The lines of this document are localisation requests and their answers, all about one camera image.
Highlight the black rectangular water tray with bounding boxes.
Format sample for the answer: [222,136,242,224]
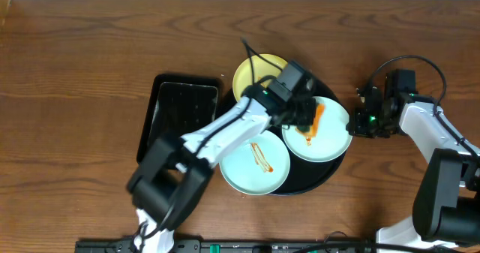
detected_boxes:
[136,73,222,162]

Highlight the yellow plate with sauce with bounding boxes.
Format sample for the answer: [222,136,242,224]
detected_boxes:
[232,54,287,101]

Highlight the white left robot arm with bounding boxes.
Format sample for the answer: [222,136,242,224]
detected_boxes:
[126,83,314,252]

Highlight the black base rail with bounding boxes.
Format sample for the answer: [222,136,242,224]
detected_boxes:
[73,238,380,253]

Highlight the light green plate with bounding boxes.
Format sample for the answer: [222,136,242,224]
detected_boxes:
[220,131,290,195]
[282,96,353,163]

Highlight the green and orange sponge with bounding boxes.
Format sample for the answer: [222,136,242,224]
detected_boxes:
[296,124,314,134]

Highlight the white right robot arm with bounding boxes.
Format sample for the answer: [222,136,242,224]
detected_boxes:
[348,87,479,249]

